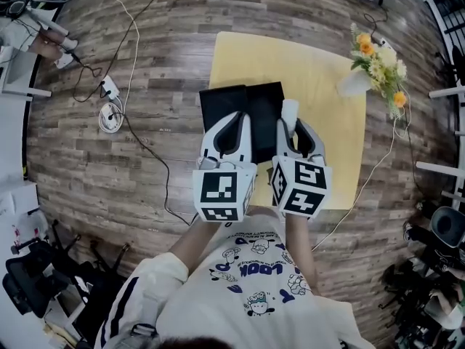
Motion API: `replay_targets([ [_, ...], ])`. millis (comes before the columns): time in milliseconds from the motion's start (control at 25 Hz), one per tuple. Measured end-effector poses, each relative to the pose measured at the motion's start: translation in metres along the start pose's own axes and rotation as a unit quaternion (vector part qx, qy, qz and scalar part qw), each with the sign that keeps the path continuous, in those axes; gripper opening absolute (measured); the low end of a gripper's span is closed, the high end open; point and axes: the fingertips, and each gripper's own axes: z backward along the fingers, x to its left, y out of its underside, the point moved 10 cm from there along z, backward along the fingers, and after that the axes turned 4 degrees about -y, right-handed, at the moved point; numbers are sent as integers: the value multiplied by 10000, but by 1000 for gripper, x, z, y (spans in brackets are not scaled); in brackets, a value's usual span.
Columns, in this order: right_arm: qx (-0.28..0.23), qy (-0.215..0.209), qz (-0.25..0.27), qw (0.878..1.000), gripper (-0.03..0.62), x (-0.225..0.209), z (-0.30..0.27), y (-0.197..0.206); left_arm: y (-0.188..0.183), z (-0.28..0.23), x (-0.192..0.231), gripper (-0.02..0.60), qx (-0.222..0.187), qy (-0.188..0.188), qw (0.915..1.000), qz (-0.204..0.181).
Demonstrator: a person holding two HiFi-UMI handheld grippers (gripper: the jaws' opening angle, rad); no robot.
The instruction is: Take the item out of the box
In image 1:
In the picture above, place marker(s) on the white item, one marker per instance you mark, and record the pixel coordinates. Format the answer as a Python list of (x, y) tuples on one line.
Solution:
[(290, 109)]

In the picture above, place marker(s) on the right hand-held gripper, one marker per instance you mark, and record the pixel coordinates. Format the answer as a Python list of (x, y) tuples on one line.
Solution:
[(301, 187)]

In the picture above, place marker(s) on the white desk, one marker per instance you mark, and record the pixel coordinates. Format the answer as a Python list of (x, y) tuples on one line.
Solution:
[(14, 71)]

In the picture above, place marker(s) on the black office chair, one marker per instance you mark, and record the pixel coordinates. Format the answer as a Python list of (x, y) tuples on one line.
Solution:
[(31, 278)]

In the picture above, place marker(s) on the person's left forearm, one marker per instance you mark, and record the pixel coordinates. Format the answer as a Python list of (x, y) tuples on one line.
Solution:
[(196, 242)]

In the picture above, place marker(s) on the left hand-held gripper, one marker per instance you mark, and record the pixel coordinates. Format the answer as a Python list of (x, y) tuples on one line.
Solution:
[(218, 191)]

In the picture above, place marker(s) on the white table leg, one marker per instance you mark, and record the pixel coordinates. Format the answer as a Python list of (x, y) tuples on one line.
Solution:
[(447, 92), (439, 168)]

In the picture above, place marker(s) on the white vase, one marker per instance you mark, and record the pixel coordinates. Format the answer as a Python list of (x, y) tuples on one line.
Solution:
[(350, 85)]

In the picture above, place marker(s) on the black box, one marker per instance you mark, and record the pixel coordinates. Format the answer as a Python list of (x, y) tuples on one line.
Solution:
[(265, 115)]

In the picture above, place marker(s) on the white power strip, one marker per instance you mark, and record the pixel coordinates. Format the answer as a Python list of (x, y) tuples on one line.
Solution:
[(110, 87)]

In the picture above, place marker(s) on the person's right forearm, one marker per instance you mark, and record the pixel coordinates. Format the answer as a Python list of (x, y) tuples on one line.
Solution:
[(298, 245)]

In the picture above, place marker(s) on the black round-backed chair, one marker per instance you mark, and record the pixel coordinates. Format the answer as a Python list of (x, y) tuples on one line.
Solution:
[(448, 225)]

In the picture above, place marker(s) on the yellow and orange flower bouquet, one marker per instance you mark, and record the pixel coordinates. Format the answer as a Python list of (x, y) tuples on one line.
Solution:
[(379, 67)]

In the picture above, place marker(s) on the white printed shirt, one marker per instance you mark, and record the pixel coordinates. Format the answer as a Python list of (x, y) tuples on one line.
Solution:
[(247, 304)]

